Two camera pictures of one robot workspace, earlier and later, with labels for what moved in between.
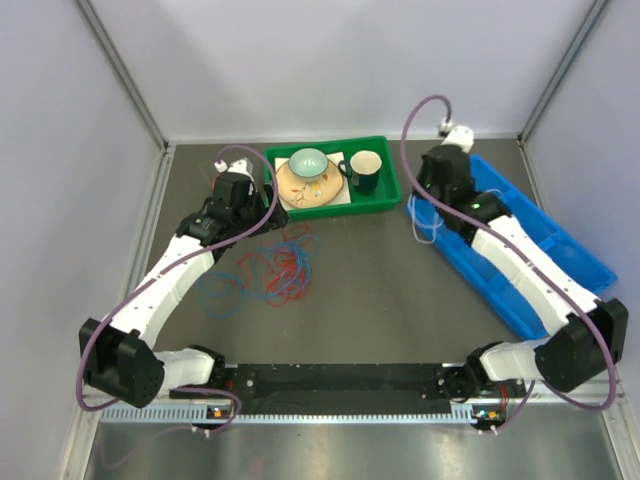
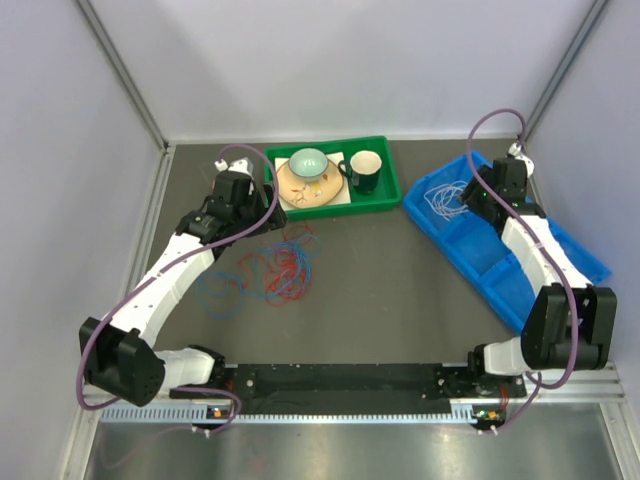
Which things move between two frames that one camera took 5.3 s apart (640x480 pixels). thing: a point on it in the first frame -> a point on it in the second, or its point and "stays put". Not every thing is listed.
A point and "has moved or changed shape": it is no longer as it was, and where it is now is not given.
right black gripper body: x=424 y=180 -> x=477 y=200
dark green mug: x=364 y=170 stays put
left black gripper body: x=250 y=216 stays put
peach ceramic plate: x=301 y=193 stays put
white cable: x=438 y=223 has moved or changed shape
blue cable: x=284 y=269 stays put
